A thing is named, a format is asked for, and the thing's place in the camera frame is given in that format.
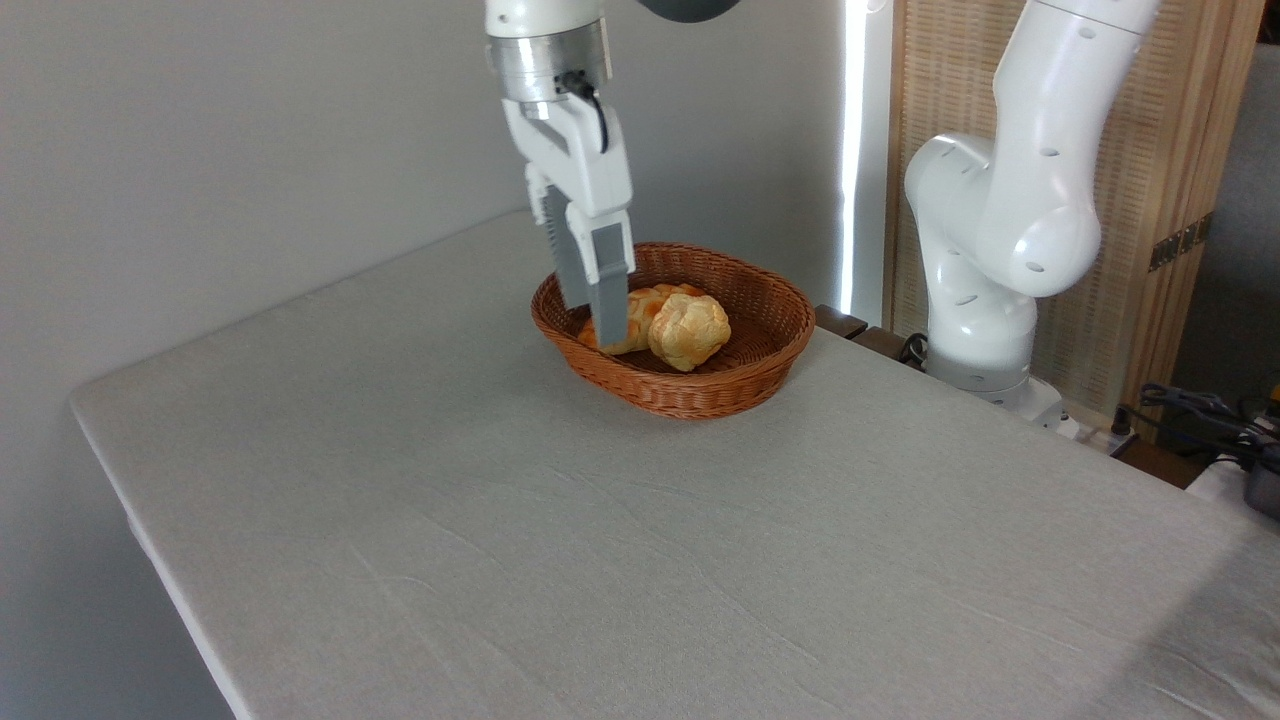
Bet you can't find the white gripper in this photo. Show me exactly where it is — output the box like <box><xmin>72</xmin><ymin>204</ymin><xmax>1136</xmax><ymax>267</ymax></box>
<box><xmin>501</xmin><ymin>94</ymin><xmax>638</xmax><ymax>349</ymax></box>

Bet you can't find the brown wicker basket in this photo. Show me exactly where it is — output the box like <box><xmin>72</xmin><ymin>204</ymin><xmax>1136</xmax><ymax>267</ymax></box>
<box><xmin>530</xmin><ymin>241</ymin><xmax>817</xmax><ymax>421</ymax></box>

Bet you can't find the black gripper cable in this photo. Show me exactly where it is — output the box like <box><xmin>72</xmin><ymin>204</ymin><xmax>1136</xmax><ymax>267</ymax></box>
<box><xmin>557</xmin><ymin>69</ymin><xmax>611</xmax><ymax>155</ymax></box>

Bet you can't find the black screen hinge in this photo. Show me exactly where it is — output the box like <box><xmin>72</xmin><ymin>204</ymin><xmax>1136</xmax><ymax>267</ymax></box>
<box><xmin>1147</xmin><ymin>212</ymin><xmax>1215</xmax><ymax>273</ymax></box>

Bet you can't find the braided bread loaf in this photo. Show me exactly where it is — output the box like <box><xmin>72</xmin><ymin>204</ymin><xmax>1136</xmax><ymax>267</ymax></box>
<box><xmin>577</xmin><ymin>283</ymin><xmax>707</xmax><ymax>357</ymax></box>

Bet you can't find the round bread bun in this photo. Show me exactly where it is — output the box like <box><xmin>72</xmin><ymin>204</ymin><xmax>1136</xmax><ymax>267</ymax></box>
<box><xmin>647</xmin><ymin>291</ymin><xmax>733</xmax><ymax>374</ymax></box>

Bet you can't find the grey tablecloth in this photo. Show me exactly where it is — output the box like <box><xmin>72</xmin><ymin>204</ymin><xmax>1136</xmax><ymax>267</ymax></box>
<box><xmin>67</xmin><ymin>209</ymin><xmax>1280</xmax><ymax>720</ymax></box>

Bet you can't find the dark wooden bench edge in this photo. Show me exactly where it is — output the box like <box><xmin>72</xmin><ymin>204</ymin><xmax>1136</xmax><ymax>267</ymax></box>
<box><xmin>814</xmin><ymin>304</ymin><xmax>933</xmax><ymax>371</ymax></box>

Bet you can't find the wooden folding screen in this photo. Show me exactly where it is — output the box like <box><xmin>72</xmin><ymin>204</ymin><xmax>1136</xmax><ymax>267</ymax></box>
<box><xmin>884</xmin><ymin>0</ymin><xmax>1267</xmax><ymax>443</ymax></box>

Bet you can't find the black cable bundle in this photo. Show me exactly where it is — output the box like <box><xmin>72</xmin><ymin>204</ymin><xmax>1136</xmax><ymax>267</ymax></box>
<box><xmin>1108</xmin><ymin>382</ymin><xmax>1280</xmax><ymax>473</ymax></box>

